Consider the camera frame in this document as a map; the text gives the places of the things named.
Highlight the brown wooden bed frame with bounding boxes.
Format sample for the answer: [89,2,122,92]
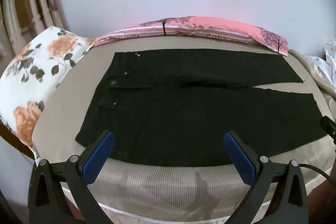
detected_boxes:
[0,119,37,160]

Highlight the pink striped tree-print pillow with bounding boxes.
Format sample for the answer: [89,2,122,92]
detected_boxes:
[91,15,289,56]

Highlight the white floral pillow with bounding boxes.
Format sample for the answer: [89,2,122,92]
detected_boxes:
[0,26,95,159]

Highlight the white printed cloth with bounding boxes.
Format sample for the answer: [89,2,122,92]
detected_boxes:
[304,41,336,98]

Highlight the beige curtain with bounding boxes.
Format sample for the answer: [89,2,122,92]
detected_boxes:
[0,0,69,63]

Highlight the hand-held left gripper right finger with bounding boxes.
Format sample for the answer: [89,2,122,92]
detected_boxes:
[223,131,309,224]

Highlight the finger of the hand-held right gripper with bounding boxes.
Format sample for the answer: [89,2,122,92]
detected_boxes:
[319,115,336,146]

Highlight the black cable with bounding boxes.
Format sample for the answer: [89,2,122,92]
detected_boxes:
[299,163,334,185]

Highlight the beige bed mattress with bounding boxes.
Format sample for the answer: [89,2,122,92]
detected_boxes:
[31,36,336,214]

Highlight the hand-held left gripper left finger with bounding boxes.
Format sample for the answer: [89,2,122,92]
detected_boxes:
[30,130,116,224]

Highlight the black pants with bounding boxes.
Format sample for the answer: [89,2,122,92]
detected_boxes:
[75,49,328,168]

